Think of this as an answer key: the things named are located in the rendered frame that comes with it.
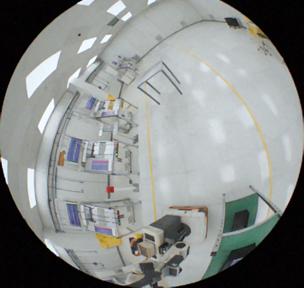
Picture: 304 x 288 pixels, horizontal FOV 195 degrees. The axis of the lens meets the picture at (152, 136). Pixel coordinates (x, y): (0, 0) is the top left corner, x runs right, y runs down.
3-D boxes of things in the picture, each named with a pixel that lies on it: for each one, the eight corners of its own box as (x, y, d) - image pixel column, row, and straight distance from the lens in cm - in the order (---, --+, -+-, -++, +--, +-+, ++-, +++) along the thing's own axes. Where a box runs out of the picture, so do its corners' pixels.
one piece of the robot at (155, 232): (171, 235, 195) (133, 260, 153) (169, 211, 168) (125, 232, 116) (189, 239, 183) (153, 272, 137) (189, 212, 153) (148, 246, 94)
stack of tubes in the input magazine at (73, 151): (81, 140, 234) (71, 137, 235) (78, 162, 222) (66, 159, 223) (81, 142, 246) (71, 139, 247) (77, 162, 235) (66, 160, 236)
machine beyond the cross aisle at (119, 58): (140, 62, 766) (120, 47, 753) (140, 65, 688) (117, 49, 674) (129, 74, 808) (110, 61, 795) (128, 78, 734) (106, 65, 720)
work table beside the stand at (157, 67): (182, 94, 219) (161, 68, 176) (158, 105, 245) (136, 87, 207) (180, 82, 253) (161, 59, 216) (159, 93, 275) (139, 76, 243)
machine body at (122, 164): (131, 149, 266) (112, 145, 238) (132, 173, 254) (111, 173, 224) (121, 154, 319) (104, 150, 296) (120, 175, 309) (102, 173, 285)
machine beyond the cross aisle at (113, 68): (140, 69, 630) (115, 51, 614) (139, 74, 554) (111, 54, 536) (126, 82, 680) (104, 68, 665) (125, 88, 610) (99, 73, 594)
